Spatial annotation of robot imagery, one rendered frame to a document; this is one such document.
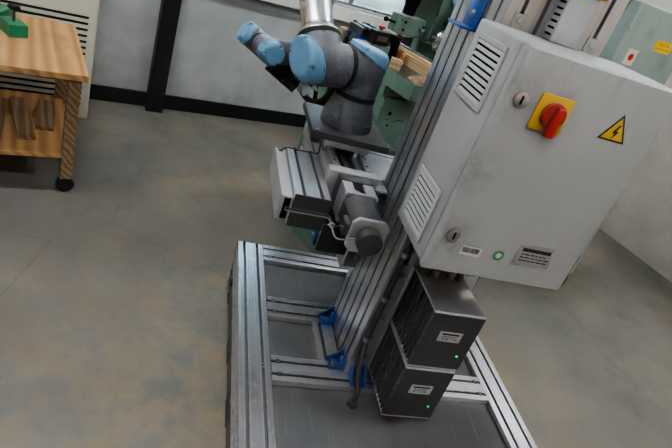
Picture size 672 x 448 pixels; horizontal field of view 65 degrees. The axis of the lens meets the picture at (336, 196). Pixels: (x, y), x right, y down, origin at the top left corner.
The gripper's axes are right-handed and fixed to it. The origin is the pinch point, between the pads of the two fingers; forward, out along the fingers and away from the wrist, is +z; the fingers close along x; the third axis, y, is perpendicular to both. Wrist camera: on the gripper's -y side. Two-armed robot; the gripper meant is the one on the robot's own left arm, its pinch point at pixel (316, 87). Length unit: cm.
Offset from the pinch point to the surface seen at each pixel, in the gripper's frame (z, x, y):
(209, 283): 13, 12, 81
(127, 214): -7, -35, 90
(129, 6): -23, -151, 30
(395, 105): 27.0, 8.8, -15.2
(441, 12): 27, -6, -55
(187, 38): 11, -149, 24
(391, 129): 34.3, 8.2, -7.7
